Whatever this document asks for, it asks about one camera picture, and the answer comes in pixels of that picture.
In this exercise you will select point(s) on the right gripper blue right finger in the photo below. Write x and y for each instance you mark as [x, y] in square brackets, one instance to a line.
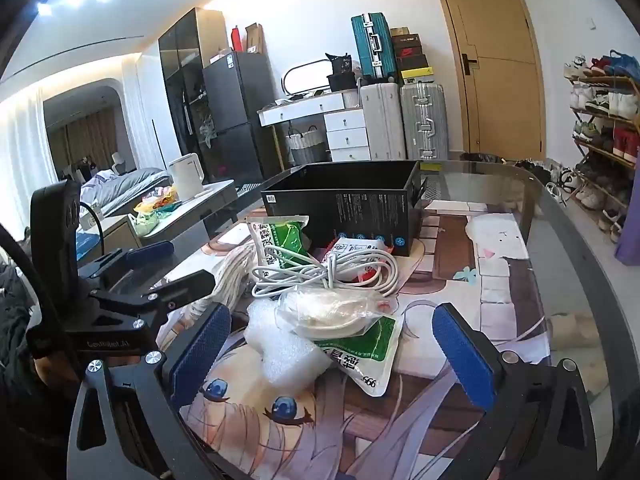
[469, 353]

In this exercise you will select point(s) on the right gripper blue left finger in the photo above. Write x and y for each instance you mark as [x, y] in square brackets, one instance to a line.
[193, 352]

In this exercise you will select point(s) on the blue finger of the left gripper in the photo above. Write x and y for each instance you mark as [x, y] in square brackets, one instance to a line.
[187, 289]
[150, 254]

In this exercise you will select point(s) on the clear zip bag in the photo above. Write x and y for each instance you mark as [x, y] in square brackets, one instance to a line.
[231, 279]

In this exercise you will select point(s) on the white foam block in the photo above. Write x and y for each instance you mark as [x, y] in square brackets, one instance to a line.
[290, 363]

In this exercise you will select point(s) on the green medicine packet small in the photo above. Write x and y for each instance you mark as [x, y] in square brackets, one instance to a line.
[367, 358]

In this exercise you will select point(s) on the green medicine packet large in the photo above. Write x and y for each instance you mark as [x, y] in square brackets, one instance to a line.
[279, 243]

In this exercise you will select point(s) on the red white warmer packet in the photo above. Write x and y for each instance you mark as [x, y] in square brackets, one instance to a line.
[357, 260]

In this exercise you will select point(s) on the person left hand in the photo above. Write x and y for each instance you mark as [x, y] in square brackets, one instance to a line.
[55, 370]

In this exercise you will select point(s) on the grey side table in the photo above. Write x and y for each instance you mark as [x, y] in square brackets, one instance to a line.
[118, 231]

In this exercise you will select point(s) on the anime printed desk mat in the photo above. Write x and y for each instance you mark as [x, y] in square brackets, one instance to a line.
[467, 256]

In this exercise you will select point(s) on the white electric kettle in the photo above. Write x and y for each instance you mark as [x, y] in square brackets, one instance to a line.
[188, 176]

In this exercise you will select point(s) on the black refrigerator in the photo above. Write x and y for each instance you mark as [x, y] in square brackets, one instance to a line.
[238, 87]

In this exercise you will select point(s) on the purple bag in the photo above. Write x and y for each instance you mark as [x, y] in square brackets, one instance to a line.
[628, 247]

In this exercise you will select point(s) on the woven laundry basket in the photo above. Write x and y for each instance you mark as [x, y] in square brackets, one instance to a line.
[307, 147]

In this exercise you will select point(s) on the black cardboard box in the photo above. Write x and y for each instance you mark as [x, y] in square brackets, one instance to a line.
[366, 200]

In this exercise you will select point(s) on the dark glass cabinet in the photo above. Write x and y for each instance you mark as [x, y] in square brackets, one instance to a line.
[186, 49]

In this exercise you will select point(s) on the white drawer desk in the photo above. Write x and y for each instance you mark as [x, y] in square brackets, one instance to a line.
[346, 131]

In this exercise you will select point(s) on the oval desk mirror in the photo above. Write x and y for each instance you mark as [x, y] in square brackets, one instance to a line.
[308, 77]

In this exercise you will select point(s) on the wooden door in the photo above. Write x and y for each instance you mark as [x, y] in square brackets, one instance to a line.
[499, 77]

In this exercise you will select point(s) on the black handbag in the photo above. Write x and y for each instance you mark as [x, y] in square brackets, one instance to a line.
[342, 76]

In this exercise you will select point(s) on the silver suitcase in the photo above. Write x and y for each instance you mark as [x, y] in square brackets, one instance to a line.
[424, 114]

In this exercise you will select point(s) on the white suitcase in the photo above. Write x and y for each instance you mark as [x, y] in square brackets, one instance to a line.
[382, 115]

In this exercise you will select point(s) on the wooden shoe rack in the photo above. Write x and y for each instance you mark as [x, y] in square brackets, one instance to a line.
[604, 99]

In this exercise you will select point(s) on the teal suitcase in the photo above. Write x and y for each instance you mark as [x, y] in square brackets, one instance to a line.
[375, 47]

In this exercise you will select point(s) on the stacked shoe boxes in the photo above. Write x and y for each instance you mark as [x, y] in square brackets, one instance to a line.
[410, 57]

